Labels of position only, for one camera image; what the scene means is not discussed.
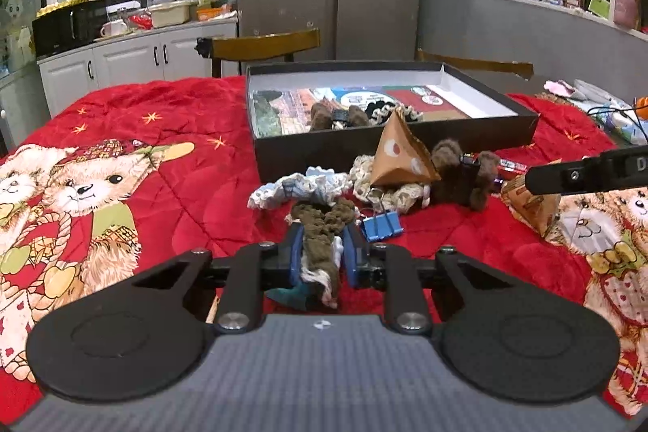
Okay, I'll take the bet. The red bear printed blanket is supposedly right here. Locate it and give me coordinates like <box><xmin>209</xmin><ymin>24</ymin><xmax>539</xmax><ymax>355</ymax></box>
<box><xmin>0</xmin><ymin>75</ymin><xmax>648</xmax><ymax>423</ymax></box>

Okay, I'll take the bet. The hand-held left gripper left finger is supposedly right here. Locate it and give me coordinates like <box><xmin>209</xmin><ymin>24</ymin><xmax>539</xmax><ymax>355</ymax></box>
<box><xmin>132</xmin><ymin>224</ymin><xmax>306</xmax><ymax>336</ymax></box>

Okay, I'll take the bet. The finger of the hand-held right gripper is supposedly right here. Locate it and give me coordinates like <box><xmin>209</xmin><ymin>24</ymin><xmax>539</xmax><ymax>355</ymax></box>
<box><xmin>525</xmin><ymin>153</ymin><xmax>612</xmax><ymax>196</ymax></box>

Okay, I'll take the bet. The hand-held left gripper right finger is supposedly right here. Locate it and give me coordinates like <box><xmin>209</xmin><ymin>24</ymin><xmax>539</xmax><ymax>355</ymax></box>
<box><xmin>343</xmin><ymin>226</ymin><xmax>518</xmax><ymax>336</ymax></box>

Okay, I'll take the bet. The black cable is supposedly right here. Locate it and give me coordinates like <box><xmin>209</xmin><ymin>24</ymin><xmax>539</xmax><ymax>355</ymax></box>
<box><xmin>587</xmin><ymin>100</ymin><xmax>648</xmax><ymax>124</ymax></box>

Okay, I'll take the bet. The blue white printed card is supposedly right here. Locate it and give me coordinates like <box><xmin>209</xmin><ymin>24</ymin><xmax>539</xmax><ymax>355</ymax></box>
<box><xmin>309</xmin><ymin>87</ymin><xmax>401</xmax><ymax>109</ymax></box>

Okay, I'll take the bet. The cream lace scrunchie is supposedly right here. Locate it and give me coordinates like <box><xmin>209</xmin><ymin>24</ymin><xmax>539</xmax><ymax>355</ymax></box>
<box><xmin>349</xmin><ymin>153</ymin><xmax>431</xmax><ymax>213</ymax></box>

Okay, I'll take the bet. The black scrunchie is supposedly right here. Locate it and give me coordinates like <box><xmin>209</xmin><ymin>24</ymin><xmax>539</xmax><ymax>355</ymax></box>
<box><xmin>362</xmin><ymin>94</ymin><xmax>401</xmax><ymax>125</ymax></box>

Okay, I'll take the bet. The red green printed card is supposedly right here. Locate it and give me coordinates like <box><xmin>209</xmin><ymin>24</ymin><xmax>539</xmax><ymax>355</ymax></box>
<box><xmin>387</xmin><ymin>85</ymin><xmax>474</xmax><ymax>119</ymax></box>

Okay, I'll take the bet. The white flat item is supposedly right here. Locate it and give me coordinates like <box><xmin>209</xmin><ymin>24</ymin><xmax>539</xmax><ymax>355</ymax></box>
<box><xmin>572</xmin><ymin>79</ymin><xmax>633</xmax><ymax>109</ymax></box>

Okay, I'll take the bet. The brown triangular paper packet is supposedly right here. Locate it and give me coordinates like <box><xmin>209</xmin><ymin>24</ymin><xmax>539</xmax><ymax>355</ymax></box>
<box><xmin>501</xmin><ymin>174</ymin><xmax>563</xmax><ymax>238</ymax></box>
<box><xmin>369</xmin><ymin>108</ymin><xmax>441</xmax><ymax>186</ymax></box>

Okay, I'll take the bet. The black microwave oven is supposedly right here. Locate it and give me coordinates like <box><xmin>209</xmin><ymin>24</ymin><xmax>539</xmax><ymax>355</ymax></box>
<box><xmin>31</xmin><ymin>0</ymin><xmax>109</xmax><ymax>58</ymax></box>

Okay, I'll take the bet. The light blue packet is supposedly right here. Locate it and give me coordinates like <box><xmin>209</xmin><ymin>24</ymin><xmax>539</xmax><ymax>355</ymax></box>
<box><xmin>605</xmin><ymin>111</ymin><xmax>648</xmax><ymax>144</ymax></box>

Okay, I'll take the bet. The yellow tray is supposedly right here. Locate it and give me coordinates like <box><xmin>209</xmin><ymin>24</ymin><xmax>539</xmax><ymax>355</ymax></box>
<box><xmin>36</xmin><ymin>0</ymin><xmax>88</xmax><ymax>18</ymax></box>

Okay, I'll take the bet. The red snack packet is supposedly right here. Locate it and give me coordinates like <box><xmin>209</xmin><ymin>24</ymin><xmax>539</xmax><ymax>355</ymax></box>
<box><xmin>493</xmin><ymin>156</ymin><xmax>530</xmax><ymax>177</ymax></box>

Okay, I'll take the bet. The blue binder clip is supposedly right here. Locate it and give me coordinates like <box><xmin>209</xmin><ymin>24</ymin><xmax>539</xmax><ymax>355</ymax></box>
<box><xmin>360</xmin><ymin>204</ymin><xmax>403</xmax><ymax>243</ymax></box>

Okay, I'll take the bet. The pink figurine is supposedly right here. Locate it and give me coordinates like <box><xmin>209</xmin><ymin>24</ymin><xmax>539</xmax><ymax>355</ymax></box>
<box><xmin>615</xmin><ymin>0</ymin><xmax>641</xmax><ymax>28</ymax></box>

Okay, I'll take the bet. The blue white scrunchie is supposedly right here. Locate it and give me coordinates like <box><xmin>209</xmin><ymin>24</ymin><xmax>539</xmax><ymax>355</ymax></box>
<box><xmin>248</xmin><ymin>166</ymin><xmax>352</xmax><ymax>210</ymax></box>

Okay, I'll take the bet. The olive brown scrunchie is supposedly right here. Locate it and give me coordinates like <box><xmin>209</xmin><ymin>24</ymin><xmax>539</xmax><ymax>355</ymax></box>
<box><xmin>286</xmin><ymin>199</ymin><xmax>358</xmax><ymax>309</ymax></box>

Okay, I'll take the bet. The white kitchen cabinet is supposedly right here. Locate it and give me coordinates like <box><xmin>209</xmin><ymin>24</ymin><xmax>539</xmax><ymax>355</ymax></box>
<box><xmin>38</xmin><ymin>19</ymin><xmax>239</xmax><ymax>119</ymax></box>

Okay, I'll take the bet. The building picture booklet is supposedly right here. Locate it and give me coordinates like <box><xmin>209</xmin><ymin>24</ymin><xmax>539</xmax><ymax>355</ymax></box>
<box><xmin>252</xmin><ymin>89</ymin><xmax>325</xmax><ymax>136</ymax></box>

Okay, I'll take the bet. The beige plastic basin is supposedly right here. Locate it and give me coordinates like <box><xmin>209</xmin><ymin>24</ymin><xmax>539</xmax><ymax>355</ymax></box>
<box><xmin>149</xmin><ymin>2</ymin><xmax>193</xmax><ymax>29</ymax></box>

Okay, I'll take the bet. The black shallow box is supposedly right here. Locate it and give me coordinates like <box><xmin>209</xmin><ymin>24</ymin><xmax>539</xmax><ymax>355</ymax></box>
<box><xmin>245</xmin><ymin>62</ymin><xmax>538</xmax><ymax>180</ymax></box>

